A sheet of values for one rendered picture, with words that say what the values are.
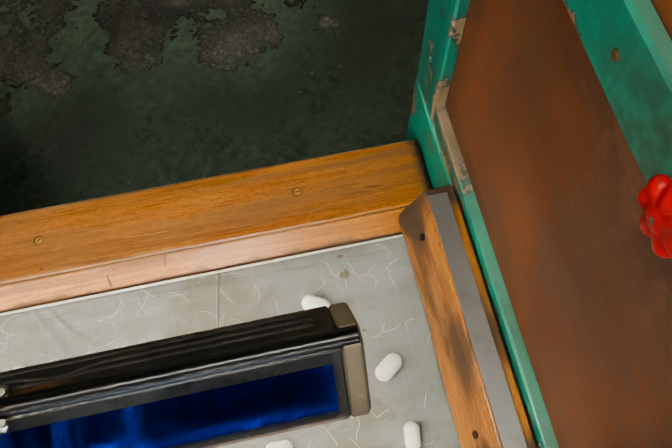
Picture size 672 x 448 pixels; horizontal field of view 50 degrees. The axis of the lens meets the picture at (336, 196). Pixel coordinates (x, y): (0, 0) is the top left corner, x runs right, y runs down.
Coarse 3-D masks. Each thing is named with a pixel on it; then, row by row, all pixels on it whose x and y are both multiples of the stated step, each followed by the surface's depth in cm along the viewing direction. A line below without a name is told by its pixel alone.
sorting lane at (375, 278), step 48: (384, 240) 90; (144, 288) 87; (192, 288) 87; (240, 288) 87; (288, 288) 87; (336, 288) 87; (384, 288) 87; (0, 336) 84; (48, 336) 84; (96, 336) 84; (144, 336) 84; (384, 336) 84; (384, 384) 82; (432, 384) 82; (288, 432) 79; (336, 432) 79; (384, 432) 79; (432, 432) 79
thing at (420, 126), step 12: (420, 96) 88; (420, 108) 89; (420, 120) 90; (432, 120) 86; (408, 132) 99; (420, 132) 92; (432, 132) 85; (420, 144) 93; (432, 144) 86; (432, 156) 88; (432, 168) 89; (444, 168) 83; (432, 180) 90; (444, 180) 84
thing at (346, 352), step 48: (192, 336) 51; (240, 336) 49; (288, 336) 47; (336, 336) 46; (0, 384) 48; (48, 384) 46; (96, 384) 45; (144, 384) 45; (192, 384) 46; (240, 384) 47; (288, 384) 47; (336, 384) 48; (48, 432) 46; (96, 432) 46; (144, 432) 47; (192, 432) 48; (240, 432) 49
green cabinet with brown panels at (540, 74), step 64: (448, 0) 69; (512, 0) 57; (576, 0) 44; (640, 0) 38; (448, 64) 75; (512, 64) 60; (576, 64) 48; (640, 64) 38; (448, 128) 81; (512, 128) 63; (576, 128) 50; (640, 128) 39; (512, 192) 66; (576, 192) 52; (512, 256) 69; (576, 256) 54; (640, 256) 45; (512, 320) 71; (576, 320) 57; (640, 320) 46; (576, 384) 59; (640, 384) 48
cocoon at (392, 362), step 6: (390, 354) 82; (396, 354) 82; (384, 360) 81; (390, 360) 81; (396, 360) 81; (378, 366) 81; (384, 366) 81; (390, 366) 81; (396, 366) 81; (378, 372) 81; (384, 372) 80; (390, 372) 81; (378, 378) 81; (384, 378) 80; (390, 378) 81
